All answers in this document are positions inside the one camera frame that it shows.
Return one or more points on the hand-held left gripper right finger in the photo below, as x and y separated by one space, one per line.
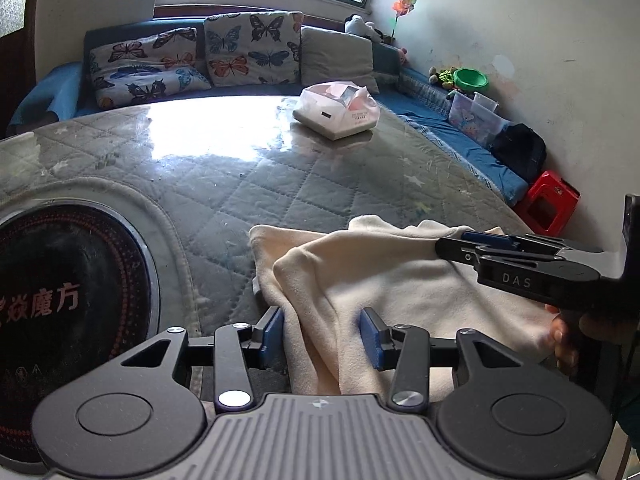
372 337

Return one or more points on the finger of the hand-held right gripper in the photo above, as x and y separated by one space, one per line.
487 237
455 250

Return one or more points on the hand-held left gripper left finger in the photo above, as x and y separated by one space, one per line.
272 334

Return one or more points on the cream cotton garment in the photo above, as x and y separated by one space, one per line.
400 280

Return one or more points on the person's right hand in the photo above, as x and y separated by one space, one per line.
565 345

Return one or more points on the red plastic stool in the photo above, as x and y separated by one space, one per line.
550 197

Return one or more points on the black backpack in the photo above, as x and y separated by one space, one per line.
520 152

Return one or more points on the clear plastic storage box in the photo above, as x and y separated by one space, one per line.
472 115

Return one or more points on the green plastic bowl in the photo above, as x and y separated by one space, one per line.
470 78

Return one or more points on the green plush toy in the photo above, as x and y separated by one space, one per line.
442 77

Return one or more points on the pink tissue pack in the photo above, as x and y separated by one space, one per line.
330 115

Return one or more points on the black induction cooktop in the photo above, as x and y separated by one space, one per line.
75 285

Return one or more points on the small pink toy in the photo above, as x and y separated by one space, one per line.
401 51

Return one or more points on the grey cushion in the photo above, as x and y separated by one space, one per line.
337 57

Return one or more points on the white plush toy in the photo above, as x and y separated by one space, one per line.
357 26

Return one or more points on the colourful pinwheel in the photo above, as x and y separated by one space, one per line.
402 5

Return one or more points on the square butterfly print cushion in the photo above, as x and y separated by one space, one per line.
250 47

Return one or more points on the long butterfly print cushion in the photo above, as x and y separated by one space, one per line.
145 72

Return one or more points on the blue sofa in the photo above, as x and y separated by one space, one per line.
55 85

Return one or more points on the brown wooden door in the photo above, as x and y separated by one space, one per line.
15 60

